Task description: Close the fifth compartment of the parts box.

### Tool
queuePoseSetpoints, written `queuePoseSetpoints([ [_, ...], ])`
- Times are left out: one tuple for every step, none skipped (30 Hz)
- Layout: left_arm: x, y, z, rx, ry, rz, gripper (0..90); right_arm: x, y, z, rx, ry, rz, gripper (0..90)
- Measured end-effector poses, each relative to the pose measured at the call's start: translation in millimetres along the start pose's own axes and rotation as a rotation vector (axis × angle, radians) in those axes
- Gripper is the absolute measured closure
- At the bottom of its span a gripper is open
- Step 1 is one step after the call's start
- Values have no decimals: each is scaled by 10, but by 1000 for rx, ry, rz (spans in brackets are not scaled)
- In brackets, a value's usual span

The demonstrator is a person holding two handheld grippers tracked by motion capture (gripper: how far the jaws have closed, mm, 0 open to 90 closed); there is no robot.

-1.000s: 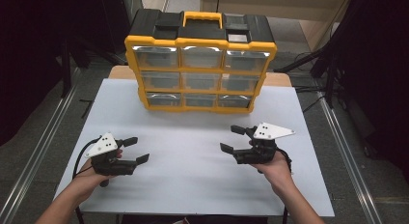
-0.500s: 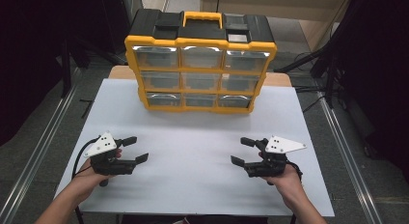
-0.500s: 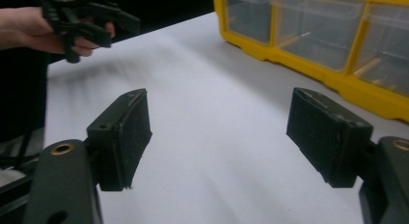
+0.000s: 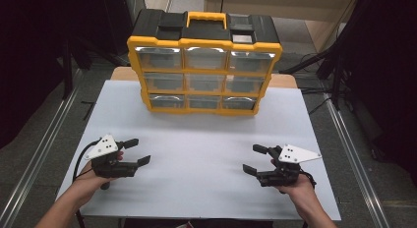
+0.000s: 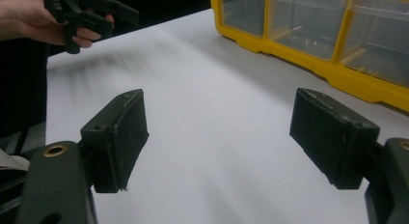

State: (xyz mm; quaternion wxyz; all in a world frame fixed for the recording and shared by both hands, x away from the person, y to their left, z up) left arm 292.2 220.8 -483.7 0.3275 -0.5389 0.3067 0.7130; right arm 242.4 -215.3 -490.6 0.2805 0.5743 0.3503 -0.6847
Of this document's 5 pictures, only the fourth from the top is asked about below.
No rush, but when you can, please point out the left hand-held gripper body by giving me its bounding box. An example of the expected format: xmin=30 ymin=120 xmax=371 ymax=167
xmin=85 ymin=134 xmax=139 ymax=179

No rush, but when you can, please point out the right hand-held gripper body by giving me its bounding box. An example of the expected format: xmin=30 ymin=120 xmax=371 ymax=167
xmin=257 ymin=143 xmax=323 ymax=188

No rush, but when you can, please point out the clear plastic drawer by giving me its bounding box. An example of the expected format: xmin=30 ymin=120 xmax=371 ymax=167
xmin=185 ymin=73 xmax=227 ymax=93

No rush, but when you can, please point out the yellow black organizer case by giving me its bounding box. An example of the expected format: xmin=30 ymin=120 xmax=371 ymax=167
xmin=126 ymin=8 xmax=283 ymax=117

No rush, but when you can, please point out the person's right hand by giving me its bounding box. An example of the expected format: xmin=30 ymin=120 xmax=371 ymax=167
xmin=269 ymin=158 xmax=317 ymax=204

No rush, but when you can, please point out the person's left hand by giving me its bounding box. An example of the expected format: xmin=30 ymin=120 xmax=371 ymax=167
xmin=73 ymin=158 xmax=116 ymax=192

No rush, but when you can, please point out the small black bent bar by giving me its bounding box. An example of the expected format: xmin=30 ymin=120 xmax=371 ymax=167
xmin=81 ymin=100 xmax=96 ymax=122

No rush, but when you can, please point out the white table cover sheet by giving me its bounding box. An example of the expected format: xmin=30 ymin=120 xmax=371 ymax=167
xmin=49 ymin=80 xmax=342 ymax=222

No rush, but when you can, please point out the person's dark clothing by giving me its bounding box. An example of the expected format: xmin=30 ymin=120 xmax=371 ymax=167
xmin=122 ymin=217 xmax=273 ymax=228

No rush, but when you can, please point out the wooden table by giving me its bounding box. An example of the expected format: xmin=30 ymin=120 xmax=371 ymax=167
xmin=109 ymin=66 xmax=299 ymax=89

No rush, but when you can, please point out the black metal stand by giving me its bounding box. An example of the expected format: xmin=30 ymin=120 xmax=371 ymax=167
xmin=278 ymin=0 xmax=365 ymax=111
xmin=62 ymin=37 xmax=129 ymax=99

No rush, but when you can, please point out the set of clear organizer bins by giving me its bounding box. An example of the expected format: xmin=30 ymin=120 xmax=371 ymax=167
xmin=135 ymin=46 xmax=276 ymax=111

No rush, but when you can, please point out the black curtain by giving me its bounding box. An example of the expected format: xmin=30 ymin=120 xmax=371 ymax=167
xmin=0 ymin=0 xmax=132 ymax=150
xmin=340 ymin=0 xmax=417 ymax=177

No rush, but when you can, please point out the left hand-held gripper black cable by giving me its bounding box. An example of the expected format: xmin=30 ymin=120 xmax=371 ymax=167
xmin=72 ymin=139 xmax=101 ymax=228

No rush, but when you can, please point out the hand-held gripper black cable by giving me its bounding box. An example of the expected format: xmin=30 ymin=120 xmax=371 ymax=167
xmin=298 ymin=168 xmax=318 ymax=190
xmin=72 ymin=139 xmax=101 ymax=228

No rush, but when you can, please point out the right hand-held gripper black cable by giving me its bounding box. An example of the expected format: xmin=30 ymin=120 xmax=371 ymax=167
xmin=298 ymin=168 xmax=318 ymax=190

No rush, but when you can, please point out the metal floor rail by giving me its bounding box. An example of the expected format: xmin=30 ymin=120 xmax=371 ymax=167
xmin=323 ymin=91 xmax=392 ymax=228
xmin=0 ymin=69 xmax=83 ymax=228

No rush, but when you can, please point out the black floor cable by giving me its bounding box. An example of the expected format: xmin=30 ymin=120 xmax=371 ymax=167
xmin=299 ymin=52 xmax=333 ymax=116

